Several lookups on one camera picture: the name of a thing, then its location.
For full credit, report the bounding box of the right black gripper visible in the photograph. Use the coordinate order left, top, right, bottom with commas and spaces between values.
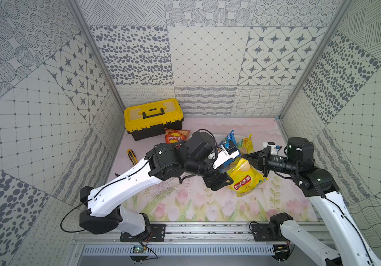
241, 146, 299, 178

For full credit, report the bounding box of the yellow Lay's bag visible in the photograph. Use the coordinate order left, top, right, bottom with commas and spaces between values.
238, 134, 255, 154
227, 158, 269, 197

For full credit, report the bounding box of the blue Lay's chip bag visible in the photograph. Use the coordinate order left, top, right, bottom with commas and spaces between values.
218, 130, 239, 158

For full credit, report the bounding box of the red Lay's chip bag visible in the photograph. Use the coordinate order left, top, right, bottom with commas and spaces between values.
165, 129, 190, 144

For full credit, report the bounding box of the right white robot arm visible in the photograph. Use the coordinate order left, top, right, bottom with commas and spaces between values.
243, 137, 381, 266

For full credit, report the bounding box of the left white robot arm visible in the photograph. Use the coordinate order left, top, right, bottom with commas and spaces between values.
79, 130, 240, 239

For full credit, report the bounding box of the white plastic mesh basket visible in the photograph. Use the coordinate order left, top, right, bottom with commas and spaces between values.
219, 133, 255, 155

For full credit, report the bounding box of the floral pink table mat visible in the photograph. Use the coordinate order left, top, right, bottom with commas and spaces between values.
123, 117, 318, 222

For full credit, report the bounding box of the yellow black toolbox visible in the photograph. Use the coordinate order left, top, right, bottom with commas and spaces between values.
124, 98, 184, 141

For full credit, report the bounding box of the yellow utility knife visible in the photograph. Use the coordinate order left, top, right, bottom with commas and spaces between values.
127, 149, 138, 166

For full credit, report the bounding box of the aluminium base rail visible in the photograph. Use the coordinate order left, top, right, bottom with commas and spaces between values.
68, 222, 296, 261

